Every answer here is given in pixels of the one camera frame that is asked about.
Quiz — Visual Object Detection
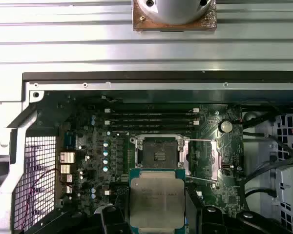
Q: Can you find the metal socket cover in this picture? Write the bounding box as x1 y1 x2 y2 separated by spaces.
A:
184 137 223 184

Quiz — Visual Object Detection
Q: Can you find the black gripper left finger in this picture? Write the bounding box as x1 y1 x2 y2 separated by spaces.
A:
64 205 130 234

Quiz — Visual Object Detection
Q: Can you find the black and silver PC case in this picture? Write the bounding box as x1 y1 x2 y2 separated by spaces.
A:
0 72 293 234

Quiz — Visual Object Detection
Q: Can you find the green motherboard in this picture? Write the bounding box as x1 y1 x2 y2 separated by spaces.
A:
56 102 245 234

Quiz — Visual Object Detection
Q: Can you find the CPU socket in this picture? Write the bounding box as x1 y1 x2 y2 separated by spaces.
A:
134 134 189 171

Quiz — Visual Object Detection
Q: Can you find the red and black wire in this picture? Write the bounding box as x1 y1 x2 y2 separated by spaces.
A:
21 167 64 231

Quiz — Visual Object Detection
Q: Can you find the black cable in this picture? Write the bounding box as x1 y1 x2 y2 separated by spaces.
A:
244 158 279 186
244 188 278 203

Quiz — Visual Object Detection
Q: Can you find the round coin battery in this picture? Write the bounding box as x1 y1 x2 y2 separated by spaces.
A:
218 119 234 134

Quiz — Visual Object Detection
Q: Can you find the silver CPU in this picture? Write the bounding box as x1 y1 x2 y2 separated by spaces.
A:
128 167 186 231

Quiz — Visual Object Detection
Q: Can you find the black RAM slot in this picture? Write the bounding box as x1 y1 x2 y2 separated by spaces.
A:
108 116 195 122
108 125 195 131
104 108 200 117
104 119 200 126

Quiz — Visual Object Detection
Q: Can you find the silver drive cage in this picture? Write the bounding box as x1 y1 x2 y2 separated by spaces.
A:
274 114 293 234

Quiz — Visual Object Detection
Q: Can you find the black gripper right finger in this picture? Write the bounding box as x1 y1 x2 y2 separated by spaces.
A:
185 191 293 234

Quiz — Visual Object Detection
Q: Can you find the blue port connector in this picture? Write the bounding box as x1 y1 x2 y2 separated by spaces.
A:
64 132 77 150

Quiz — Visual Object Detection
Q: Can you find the square brown base plate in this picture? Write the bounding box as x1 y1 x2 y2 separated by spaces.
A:
132 0 217 32

